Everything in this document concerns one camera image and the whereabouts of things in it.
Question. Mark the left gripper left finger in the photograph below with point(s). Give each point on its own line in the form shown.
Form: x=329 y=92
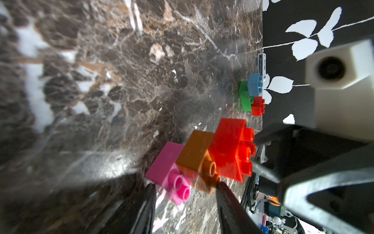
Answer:
x=143 y=223

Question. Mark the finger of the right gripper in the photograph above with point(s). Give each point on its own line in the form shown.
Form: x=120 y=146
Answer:
x=276 y=131
x=265 y=172

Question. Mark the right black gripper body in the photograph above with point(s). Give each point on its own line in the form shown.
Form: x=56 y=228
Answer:
x=326 y=179

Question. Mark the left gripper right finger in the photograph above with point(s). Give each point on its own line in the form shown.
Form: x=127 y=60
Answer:
x=233 y=218

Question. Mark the red lego brick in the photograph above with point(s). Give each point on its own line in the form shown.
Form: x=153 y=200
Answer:
x=258 y=106

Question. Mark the orange-red lego brick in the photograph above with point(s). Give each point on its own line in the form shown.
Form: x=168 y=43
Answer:
x=232 y=147

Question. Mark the green lego brick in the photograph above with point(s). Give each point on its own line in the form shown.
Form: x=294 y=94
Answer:
x=245 y=99

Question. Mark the blue lego brick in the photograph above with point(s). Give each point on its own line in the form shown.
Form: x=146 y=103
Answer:
x=255 y=85

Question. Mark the pink lego brick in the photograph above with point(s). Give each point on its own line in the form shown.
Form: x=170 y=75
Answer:
x=165 y=173

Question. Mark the orange lego brick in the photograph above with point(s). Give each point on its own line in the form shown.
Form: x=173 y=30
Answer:
x=196 y=164

